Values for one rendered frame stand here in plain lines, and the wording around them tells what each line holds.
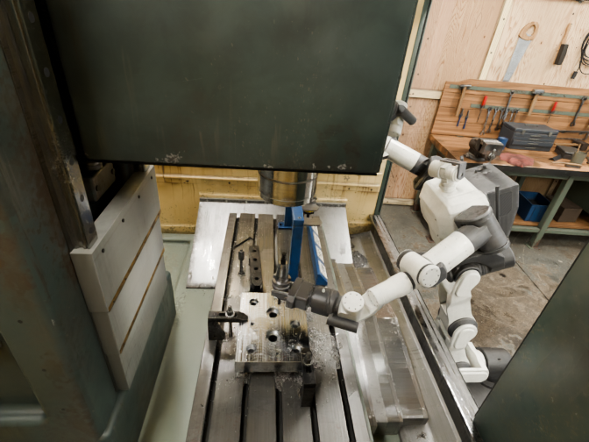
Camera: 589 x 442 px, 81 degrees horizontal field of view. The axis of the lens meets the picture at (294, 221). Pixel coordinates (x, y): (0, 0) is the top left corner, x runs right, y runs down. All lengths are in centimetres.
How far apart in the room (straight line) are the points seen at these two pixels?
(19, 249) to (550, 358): 115
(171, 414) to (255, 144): 106
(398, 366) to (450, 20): 305
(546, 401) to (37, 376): 119
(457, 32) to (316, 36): 315
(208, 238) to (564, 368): 161
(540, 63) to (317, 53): 363
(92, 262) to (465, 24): 355
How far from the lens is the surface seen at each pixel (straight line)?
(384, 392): 146
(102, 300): 95
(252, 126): 76
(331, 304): 110
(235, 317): 121
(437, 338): 160
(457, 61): 388
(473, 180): 151
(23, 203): 75
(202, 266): 193
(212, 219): 207
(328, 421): 115
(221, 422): 114
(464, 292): 173
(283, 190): 87
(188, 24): 74
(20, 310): 87
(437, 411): 156
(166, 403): 152
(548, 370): 111
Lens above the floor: 190
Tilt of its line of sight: 32 degrees down
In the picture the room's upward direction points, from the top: 5 degrees clockwise
